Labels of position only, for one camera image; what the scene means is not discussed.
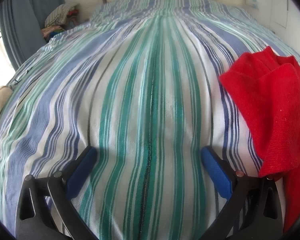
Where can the white wall outlet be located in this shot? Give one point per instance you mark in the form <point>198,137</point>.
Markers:
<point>252,3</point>

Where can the white wardrobe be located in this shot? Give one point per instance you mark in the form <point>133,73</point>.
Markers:
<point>285,22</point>

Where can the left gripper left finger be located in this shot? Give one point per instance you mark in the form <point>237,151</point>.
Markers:
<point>34,220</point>

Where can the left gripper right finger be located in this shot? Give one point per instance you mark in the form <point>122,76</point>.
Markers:
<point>252,209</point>

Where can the striped blue green bedspread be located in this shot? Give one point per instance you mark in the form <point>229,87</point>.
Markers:
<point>139,82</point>

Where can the red knit sweater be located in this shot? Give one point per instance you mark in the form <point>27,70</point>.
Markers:
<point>265,87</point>

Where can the pile of clothes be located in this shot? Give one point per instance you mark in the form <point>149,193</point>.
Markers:
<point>63,18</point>

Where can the teal curtain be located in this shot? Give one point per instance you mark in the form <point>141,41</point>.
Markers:
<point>21,22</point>

